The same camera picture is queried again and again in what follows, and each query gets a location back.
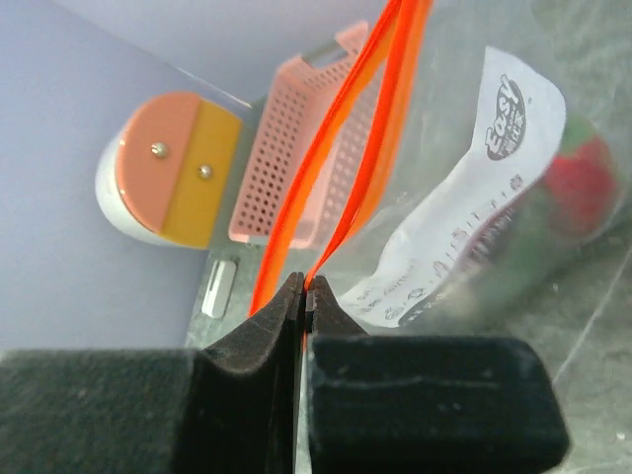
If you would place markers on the pink perforated plastic basket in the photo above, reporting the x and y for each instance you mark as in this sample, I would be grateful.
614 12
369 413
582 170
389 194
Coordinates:
301 93

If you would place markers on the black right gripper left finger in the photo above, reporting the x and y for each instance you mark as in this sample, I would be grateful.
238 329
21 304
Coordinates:
228 408

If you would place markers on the orange zip bag with vegetables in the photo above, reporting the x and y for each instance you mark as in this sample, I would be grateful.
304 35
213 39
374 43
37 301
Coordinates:
473 149

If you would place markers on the round white drawer organizer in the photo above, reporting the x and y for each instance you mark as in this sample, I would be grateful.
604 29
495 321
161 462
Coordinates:
162 179

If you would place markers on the small white rectangular device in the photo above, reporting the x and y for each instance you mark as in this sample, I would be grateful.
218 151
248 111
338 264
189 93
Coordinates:
218 287

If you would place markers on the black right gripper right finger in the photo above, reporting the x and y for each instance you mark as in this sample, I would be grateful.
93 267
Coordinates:
425 404

